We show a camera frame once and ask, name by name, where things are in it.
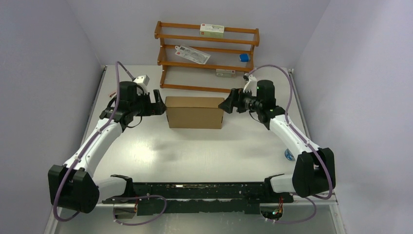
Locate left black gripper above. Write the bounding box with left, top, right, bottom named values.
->
left=130, top=89, right=167, bottom=117

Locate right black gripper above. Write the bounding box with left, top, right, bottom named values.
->
left=218, top=87, right=262, bottom=114

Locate brown cardboard box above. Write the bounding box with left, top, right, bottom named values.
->
left=165, top=96, right=224, bottom=129

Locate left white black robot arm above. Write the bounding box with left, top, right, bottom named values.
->
left=48, top=81, right=167, bottom=221

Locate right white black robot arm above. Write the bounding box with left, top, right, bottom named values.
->
left=218, top=80, right=336, bottom=202

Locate grey box bottom shelf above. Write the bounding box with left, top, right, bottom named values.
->
left=215, top=69, right=236, bottom=78

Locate white green box top shelf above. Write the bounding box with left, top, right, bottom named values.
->
left=199, top=23, right=225, bottom=39

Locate small blue object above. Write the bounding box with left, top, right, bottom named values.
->
left=239, top=54, right=250, bottom=62

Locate clear plastic packaged item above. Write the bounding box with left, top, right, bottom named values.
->
left=175, top=45, right=210, bottom=64

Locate orange wooden shelf rack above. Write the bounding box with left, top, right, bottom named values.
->
left=154, top=21, right=260, bottom=93

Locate round blue white sticker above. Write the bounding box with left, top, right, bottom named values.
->
left=284, top=149, right=295, bottom=161

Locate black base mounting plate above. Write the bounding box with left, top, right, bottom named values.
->
left=103, top=182, right=294, bottom=216

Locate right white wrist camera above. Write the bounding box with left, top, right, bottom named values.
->
left=243, top=74, right=257, bottom=96

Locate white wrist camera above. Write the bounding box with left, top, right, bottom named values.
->
left=243, top=74, right=257, bottom=96
left=132, top=75, right=150, bottom=95

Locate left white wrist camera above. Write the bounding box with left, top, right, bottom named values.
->
left=132, top=75, right=150, bottom=95

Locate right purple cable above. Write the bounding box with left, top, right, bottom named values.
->
left=243, top=64, right=334, bottom=224

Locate aluminium rail frame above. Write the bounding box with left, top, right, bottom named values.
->
left=53, top=183, right=338, bottom=207

